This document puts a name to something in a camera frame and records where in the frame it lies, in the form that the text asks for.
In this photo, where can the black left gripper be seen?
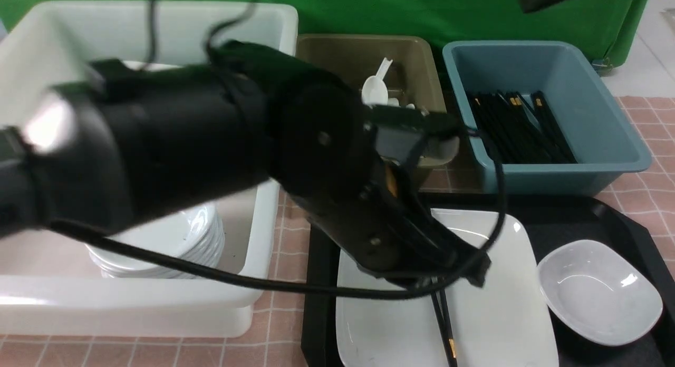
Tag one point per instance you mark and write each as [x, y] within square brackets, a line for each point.
[350, 170]

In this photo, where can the small white bowl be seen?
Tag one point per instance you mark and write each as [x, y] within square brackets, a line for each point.
[598, 294]

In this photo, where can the olive green plastic bin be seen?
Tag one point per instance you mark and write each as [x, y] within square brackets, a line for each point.
[411, 79]

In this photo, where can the green backdrop cloth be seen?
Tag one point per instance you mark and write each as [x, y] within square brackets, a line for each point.
[601, 29]

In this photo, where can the black serving tray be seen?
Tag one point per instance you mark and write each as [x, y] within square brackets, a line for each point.
[550, 221]

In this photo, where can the black chopstick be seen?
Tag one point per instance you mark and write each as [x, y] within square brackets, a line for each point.
[439, 318]
[448, 329]

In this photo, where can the large white plastic tub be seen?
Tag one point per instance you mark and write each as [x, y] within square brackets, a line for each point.
[50, 285]

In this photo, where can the stack of small white bowls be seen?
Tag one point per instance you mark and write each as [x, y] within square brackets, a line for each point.
[195, 235]

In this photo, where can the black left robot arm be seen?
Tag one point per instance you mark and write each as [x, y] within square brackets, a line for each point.
[129, 147]

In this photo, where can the pile of white spoons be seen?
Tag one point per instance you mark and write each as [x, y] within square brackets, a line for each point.
[374, 90]

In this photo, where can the white square rice plate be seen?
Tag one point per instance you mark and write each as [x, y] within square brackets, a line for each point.
[504, 323]

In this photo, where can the pile of black chopsticks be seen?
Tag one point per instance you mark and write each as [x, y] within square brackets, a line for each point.
[523, 130]

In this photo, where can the blue plastic bin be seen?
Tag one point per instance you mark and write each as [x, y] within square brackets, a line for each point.
[601, 138]

